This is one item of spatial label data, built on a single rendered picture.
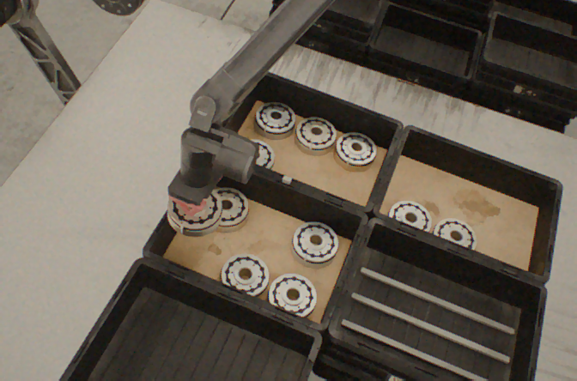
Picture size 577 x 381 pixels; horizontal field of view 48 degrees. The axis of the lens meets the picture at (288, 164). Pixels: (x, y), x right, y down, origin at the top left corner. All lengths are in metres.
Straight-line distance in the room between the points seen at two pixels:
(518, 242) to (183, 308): 0.80
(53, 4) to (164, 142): 1.66
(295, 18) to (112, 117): 0.92
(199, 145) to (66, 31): 2.17
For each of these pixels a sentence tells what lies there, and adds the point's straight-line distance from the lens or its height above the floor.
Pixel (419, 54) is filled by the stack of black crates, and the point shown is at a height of 0.38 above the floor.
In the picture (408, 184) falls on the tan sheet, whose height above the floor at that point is 0.83.
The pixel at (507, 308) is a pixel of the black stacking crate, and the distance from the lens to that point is 1.54.
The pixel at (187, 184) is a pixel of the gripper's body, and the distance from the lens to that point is 1.14.
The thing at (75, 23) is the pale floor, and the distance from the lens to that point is 3.21.
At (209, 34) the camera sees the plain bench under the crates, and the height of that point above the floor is 0.70.
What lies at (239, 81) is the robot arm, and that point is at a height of 1.35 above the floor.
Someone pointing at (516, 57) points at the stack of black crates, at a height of 0.49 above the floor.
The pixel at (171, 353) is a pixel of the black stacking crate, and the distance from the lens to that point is 1.34.
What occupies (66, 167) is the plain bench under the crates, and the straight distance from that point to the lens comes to 1.75.
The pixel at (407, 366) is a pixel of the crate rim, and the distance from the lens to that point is 1.29.
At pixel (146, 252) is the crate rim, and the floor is 0.93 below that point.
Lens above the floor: 2.08
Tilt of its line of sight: 52 degrees down
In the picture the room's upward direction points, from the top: 12 degrees clockwise
